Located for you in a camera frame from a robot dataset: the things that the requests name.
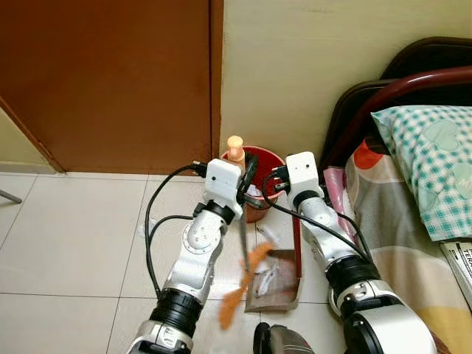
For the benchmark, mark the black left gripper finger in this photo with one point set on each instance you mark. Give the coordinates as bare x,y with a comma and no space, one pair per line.
252,168

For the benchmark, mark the orange broom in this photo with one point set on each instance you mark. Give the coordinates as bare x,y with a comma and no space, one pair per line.
243,284

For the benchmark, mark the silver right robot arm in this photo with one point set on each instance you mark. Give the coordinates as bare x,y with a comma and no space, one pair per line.
346,280

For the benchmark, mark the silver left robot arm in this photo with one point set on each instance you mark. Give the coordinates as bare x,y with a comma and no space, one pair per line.
193,251

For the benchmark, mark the white paper floor scrap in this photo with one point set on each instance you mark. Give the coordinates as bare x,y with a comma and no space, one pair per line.
146,228

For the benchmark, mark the red round bucket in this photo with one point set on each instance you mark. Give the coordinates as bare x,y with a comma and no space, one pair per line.
267,162

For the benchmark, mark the white crumpled paper scrap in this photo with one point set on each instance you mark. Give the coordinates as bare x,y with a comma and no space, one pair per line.
268,279

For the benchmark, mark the patterned beige bed sheet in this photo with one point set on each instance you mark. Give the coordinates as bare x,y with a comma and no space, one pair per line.
402,251

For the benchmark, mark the black grey robot leg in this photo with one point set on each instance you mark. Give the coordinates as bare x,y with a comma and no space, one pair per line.
284,341

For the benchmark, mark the green checked pillow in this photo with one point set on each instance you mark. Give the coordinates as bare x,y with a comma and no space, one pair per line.
431,158

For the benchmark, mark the dark red bed headboard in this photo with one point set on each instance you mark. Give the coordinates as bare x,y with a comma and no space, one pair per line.
413,81

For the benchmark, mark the brown wooden door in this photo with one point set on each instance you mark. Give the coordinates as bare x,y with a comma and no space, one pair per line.
103,81

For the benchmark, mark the white printed booklet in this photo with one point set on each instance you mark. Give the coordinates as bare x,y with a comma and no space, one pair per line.
461,265

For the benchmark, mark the dark brown textured object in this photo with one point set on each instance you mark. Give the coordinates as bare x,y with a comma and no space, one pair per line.
440,346

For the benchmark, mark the grey metal furniture leg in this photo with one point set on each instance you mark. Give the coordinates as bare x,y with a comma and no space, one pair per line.
9,196

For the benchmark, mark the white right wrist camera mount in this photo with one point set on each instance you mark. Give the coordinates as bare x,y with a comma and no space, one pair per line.
302,171

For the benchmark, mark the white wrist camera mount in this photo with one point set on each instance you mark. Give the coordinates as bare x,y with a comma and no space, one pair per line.
221,181
302,171

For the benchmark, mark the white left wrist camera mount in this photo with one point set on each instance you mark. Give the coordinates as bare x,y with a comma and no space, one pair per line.
221,181

